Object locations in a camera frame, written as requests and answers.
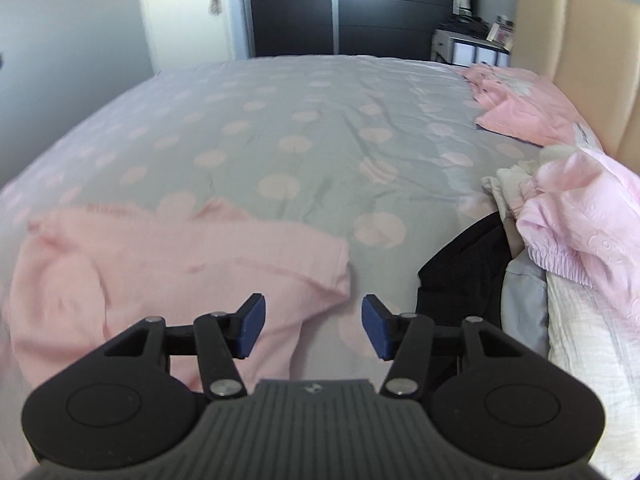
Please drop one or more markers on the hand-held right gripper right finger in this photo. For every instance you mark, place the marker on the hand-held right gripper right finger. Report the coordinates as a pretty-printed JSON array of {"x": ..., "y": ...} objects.
[{"x": 376, "y": 327}]

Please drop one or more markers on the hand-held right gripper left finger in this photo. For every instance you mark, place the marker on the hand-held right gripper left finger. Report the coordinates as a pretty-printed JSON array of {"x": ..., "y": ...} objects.
[{"x": 251, "y": 325}]

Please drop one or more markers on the plain pink shirt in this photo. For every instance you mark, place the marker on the plain pink shirt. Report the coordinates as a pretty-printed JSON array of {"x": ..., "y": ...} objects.
[{"x": 150, "y": 270}]

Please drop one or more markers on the pink embroidered lace garment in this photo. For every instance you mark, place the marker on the pink embroidered lace garment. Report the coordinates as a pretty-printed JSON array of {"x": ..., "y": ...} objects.
[{"x": 585, "y": 220}]

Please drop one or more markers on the black garment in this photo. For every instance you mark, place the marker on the black garment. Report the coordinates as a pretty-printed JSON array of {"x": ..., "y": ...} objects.
[{"x": 465, "y": 270}]

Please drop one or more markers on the light grey cloth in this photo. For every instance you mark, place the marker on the light grey cloth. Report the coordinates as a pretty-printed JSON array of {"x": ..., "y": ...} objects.
[{"x": 525, "y": 300}]

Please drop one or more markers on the cream crumpled garment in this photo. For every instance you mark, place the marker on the cream crumpled garment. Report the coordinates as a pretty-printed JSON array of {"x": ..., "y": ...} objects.
[{"x": 510, "y": 185}]

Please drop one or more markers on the polka dot bed blanket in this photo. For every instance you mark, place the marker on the polka dot bed blanket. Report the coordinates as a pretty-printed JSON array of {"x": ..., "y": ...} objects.
[{"x": 300, "y": 135}]

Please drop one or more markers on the white textured cloth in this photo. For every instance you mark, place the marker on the white textured cloth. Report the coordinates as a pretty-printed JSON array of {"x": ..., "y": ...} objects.
[{"x": 600, "y": 350}]

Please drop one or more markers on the pink garment near headboard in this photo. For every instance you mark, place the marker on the pink garment near headboard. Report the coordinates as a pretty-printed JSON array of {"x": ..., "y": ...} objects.
[{"x": 525, "y": 105}]

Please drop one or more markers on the grey white nightstand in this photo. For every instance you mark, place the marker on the grey white nightstand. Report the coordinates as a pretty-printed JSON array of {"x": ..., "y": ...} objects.
[{"x": 465, "y": 50}]

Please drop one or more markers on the white room door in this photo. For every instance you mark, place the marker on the white room door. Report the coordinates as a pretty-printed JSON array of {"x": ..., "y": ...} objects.
[{"x": 185, "y": 25}]

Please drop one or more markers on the black bag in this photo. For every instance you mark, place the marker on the black bag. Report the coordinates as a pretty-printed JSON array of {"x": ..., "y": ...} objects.
[{"x": 465, "y": 24}]

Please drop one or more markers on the dark sliding door wardrobe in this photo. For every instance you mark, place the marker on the dark sliding door wardrobe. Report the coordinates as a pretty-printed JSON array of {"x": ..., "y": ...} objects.
[{"x": 350, "y": 10}]

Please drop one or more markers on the small patterned hanging bag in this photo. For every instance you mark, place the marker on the small patterned hanging bag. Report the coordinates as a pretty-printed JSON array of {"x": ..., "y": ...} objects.
[{"x": 214, "y": 2}]

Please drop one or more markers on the beige padded headboard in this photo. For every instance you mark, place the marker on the beige padded headboard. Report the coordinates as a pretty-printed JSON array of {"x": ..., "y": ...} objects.
[{"x": 590, "y": 60}]

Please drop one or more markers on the photo frame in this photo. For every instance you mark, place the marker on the photo frame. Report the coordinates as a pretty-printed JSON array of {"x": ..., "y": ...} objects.
[{"x": 500, "y": 34}]

